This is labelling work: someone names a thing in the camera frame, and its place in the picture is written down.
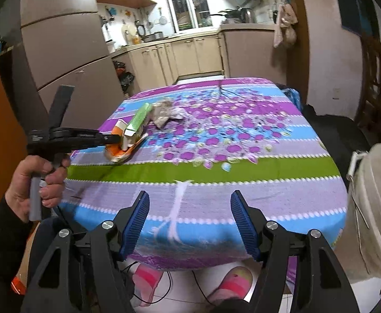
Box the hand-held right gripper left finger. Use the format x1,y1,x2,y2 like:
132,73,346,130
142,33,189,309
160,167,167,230
21,190,151,313

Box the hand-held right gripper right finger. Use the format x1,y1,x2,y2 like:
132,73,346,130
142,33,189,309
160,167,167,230
230,190,361,313

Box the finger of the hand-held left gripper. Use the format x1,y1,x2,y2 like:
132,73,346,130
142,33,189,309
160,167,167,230
97,132,123,146

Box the orange drink carton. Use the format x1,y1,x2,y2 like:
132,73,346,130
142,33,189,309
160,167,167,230
104,119,148,164

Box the green carton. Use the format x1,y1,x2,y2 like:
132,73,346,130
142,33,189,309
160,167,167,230
123,102,153,137

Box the white plastic bucket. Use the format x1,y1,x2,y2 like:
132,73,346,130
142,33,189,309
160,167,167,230
334,143,381,281

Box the black trash bags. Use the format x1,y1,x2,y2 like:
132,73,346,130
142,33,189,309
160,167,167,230
112,60,135,93

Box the person's left hand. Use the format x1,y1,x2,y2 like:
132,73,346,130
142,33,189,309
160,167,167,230
5,155,72,224

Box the striped pink slipper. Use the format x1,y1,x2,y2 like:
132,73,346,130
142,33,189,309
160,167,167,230
130,264,164,307
207,266,254,304

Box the crumpled silver wrapper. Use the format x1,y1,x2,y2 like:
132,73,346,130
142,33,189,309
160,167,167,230
150,99,175,129

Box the floral striped tablecloth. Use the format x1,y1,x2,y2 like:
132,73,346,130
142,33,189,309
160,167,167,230
58,77,349,273

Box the pink striped slippers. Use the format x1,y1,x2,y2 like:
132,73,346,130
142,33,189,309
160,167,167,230
122,261,217,305

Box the grey refrigerator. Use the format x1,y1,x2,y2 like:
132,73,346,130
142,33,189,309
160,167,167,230
13,0,127,131

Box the beige kitchen cabinets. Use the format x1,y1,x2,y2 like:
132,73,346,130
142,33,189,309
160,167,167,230
112,28,276,93

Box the black round seat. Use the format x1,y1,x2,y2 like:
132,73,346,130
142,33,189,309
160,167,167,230
303,104,372,157

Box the kitchen window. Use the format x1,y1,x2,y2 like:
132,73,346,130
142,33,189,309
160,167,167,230
161,0,219,35

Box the black frying pan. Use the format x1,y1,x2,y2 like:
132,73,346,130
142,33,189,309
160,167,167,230
210,8,241,20

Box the steel kettle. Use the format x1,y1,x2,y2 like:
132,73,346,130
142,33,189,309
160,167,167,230
239,7,256,23

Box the pink hanging plastic bags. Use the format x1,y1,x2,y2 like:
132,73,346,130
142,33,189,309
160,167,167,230
273,3,299,48

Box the wooden chair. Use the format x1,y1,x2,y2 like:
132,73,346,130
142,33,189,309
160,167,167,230
354,36,381,128

